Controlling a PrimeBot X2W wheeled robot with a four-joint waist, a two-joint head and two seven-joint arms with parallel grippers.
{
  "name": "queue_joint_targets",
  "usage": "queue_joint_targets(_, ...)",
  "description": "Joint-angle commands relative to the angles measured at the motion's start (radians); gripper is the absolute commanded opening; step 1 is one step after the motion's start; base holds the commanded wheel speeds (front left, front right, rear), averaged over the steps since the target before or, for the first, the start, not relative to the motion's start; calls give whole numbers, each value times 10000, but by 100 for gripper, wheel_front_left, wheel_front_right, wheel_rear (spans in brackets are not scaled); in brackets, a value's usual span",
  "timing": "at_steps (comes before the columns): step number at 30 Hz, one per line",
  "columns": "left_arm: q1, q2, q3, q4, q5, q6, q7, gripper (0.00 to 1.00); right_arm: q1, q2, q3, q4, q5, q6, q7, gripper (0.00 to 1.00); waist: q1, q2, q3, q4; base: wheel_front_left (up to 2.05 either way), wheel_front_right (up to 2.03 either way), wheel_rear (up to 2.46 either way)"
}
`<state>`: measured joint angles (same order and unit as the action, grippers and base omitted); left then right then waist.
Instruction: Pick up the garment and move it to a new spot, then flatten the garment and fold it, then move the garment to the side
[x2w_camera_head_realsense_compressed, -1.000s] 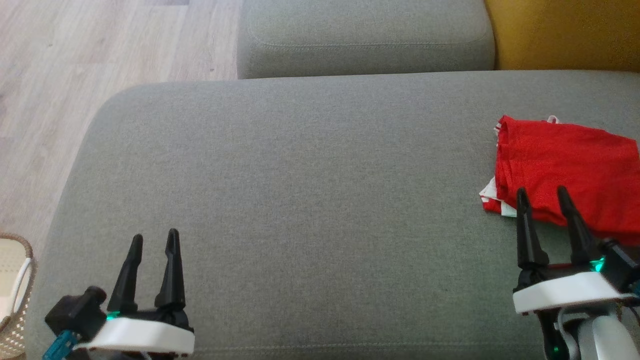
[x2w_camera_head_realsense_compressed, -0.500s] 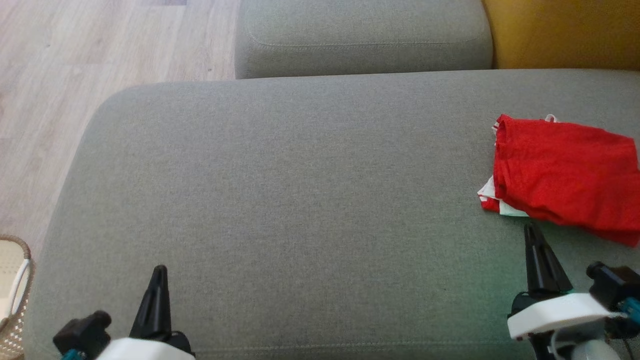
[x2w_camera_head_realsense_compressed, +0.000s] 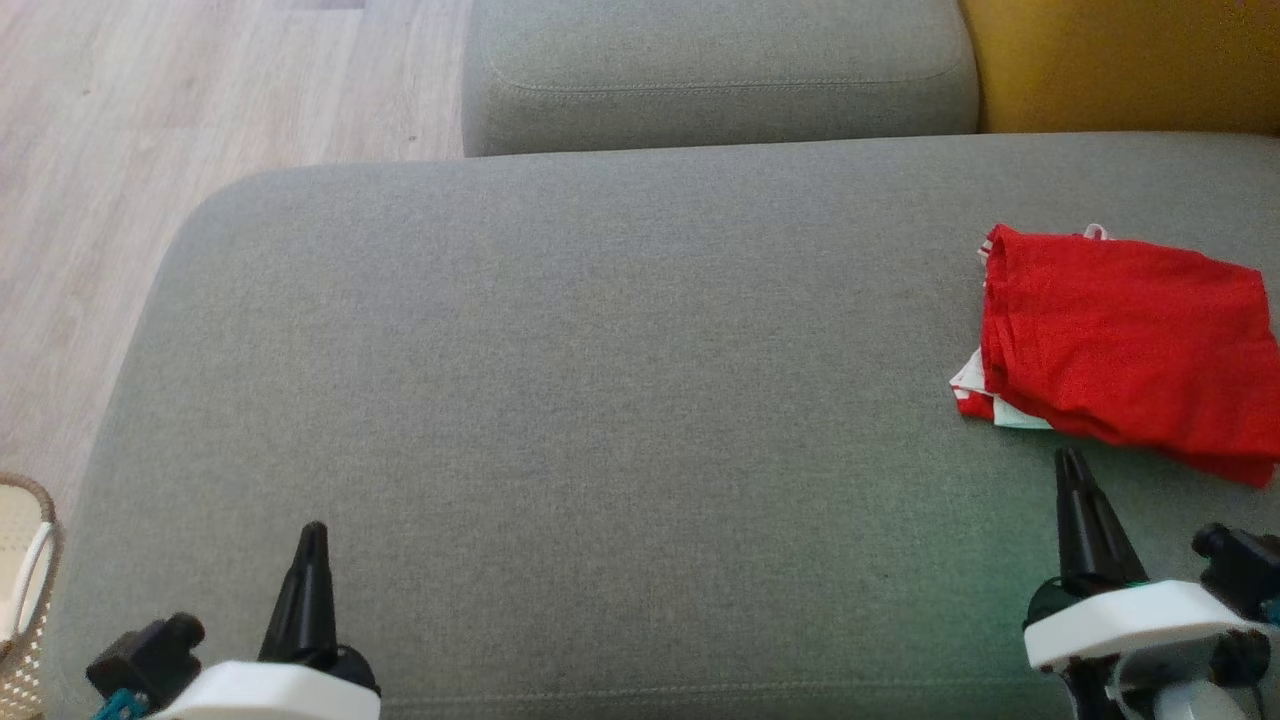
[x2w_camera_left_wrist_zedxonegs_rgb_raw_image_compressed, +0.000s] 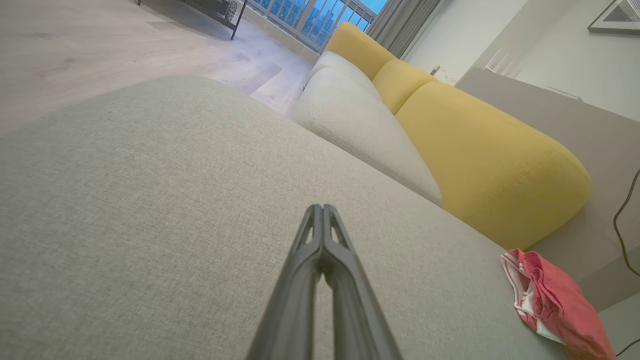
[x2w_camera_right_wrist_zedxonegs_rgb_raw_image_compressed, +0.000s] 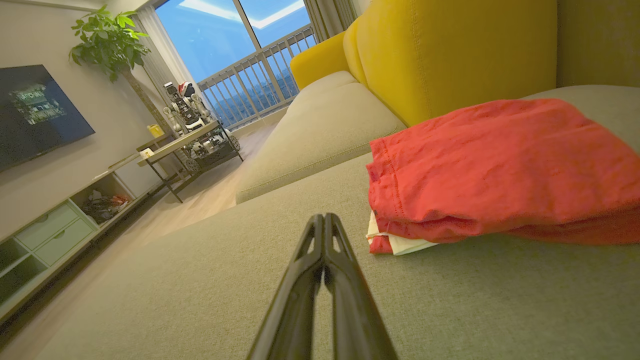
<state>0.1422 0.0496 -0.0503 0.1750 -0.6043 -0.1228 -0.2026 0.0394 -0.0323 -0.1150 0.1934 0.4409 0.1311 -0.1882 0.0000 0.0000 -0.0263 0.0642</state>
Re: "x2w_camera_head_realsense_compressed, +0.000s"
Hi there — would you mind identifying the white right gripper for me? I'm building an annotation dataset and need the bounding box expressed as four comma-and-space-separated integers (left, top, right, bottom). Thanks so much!
1022, 447, 1271, 673

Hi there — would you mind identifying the red Bulls 23 jersey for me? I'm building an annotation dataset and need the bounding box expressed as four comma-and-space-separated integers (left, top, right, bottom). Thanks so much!
978, 223, 1280, 489

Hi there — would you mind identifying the grey sofa seat cushion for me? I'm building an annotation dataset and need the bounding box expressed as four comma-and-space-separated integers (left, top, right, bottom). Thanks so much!
462, 0, 981, 158

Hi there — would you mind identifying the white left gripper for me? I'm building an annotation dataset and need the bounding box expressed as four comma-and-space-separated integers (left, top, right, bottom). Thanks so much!
150, 520, 382, 720

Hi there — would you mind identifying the yellow sofa backrest cushion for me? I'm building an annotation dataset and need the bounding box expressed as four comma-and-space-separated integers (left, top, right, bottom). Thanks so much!
958, 0, 1280, 136

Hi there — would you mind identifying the cream perforated laundry basket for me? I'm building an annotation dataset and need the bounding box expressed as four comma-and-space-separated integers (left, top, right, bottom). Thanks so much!
0, 473, 63, 720

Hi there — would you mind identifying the large grey sofa ottoman cushion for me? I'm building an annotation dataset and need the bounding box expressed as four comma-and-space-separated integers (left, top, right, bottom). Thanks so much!
40, 133, 1280, 720

